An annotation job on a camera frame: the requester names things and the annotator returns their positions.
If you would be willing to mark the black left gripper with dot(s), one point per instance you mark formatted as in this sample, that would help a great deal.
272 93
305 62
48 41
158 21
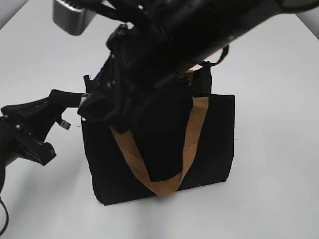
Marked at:
24 127

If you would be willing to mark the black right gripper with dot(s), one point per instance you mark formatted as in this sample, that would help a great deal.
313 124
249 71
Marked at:
144 61

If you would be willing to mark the black canvas tote bag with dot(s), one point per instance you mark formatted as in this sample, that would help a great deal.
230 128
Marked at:
112 180

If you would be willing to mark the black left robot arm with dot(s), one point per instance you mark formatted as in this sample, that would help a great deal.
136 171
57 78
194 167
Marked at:
24 128

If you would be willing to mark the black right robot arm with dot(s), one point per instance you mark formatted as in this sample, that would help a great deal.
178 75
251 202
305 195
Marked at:
219 22

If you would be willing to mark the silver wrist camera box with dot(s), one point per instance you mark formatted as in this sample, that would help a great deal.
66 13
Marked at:
70 17

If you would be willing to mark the tan front bag handle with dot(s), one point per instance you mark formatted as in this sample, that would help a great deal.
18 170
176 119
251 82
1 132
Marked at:
161 149

